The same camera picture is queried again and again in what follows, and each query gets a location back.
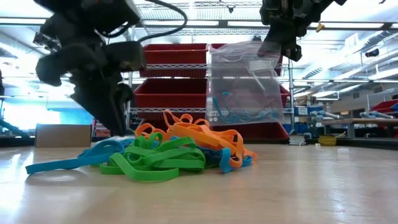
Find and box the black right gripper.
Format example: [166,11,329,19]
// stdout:
[259,0,312,62]

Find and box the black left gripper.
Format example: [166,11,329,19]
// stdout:
[35,42,135,136]

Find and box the clear plastic zip bag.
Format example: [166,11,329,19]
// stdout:
[205,41,285,127]

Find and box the green rubber band tangle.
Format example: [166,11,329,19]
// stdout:
[99,132,206,184]

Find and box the bunch of blue rubber bands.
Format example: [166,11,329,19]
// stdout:
[212,91,280,125]

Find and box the orange rubber band tangle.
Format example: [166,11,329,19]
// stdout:
[134,108,259,169]

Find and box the red and white box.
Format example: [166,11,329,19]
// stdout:
[93,121,111,138]

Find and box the small cardboard box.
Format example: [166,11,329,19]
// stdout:
[34,123,93,148]

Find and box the long ceiling light bar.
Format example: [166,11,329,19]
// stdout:
[306,21,386,31]
[0,17,53,26]

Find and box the stack of blue bins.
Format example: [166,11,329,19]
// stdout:
[282,106,309,135]

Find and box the black ceiling track spotlight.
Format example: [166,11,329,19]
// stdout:
[32,32,63,54]

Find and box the wooden bench with grey legs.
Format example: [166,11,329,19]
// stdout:
[322,117,398,139]

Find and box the red storage bin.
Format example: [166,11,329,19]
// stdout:
[371,98,398,114]

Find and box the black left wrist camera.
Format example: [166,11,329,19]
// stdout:
[104,40,147,73]

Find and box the wire shelving cart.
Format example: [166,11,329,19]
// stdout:
[126,1,296,144]

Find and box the black ceiling camera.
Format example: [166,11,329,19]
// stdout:
[364,47,381,58]

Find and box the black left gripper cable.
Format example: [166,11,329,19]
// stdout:
[107,0,189,44]

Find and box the yellow wire spool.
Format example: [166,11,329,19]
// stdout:
[317,134,338,147]

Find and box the black aluminium rig frame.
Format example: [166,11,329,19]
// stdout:
[0,118,398,151]

